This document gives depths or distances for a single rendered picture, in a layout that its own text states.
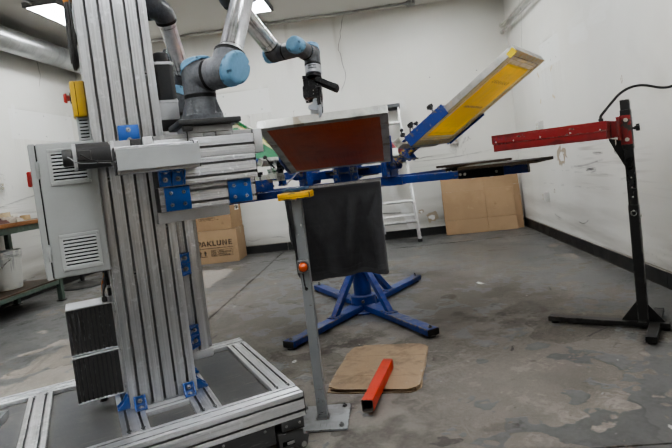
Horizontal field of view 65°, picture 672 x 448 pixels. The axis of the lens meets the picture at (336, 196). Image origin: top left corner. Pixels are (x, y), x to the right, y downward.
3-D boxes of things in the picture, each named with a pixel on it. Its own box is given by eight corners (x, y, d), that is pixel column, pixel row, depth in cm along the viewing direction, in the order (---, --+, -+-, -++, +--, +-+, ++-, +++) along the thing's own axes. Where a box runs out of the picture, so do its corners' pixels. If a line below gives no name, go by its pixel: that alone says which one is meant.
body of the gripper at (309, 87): (306, 105, 241) (304, 80, 243) (324, 102, 240) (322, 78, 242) (303, 98, 233) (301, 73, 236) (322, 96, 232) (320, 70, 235)
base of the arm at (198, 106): (186, 120, 186) (183, 92, 186) (179, 125, 200) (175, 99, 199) (228, 117, 193) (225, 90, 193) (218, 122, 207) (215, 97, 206)
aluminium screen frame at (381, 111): (388, 112, 229) (387, 104, 230) (256, 129, 235) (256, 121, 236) (390, 161, 306) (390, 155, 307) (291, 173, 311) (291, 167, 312)
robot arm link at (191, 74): (199, 98, 204) (195, 63, 204) (226, 92, 197) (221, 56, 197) (176, 96, 194) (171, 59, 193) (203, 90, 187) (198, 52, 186)
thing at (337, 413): (347, 430, 208) (318, 188, 203) (293, 434, 210) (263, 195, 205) (351, 404, 230) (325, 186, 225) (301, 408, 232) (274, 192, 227)
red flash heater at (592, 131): (627, 138, 294) (625, 117, 293) (616, 141, 257) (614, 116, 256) (516, 151, 329) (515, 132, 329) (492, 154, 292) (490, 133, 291)
